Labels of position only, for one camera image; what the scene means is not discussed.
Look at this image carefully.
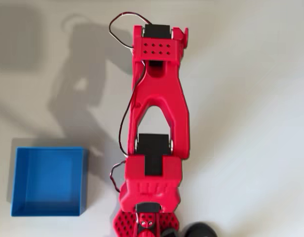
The red perforated robot base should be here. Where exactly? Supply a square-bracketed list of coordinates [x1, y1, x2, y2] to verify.
[112, 209, 180, 237]

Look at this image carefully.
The blue plastic box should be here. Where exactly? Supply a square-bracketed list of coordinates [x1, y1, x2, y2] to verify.
[10, 147, 89, 217]

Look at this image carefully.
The black table clamp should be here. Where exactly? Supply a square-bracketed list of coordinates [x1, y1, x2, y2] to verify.
[161, 228, 178, 237]

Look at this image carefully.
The black round object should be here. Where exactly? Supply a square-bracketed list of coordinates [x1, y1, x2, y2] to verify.
[183, 222, 219, 237]

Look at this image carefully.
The thin forearm servo wire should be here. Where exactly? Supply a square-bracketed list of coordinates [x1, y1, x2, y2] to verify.
[118, 60, 146, 157]

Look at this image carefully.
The thin shoulder servo wire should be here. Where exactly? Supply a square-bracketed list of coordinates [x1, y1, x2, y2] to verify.
[109, 160, 127, 194]

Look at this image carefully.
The thin wrist servo wire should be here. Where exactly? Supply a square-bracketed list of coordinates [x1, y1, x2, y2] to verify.
[108, 11, 149, 50]

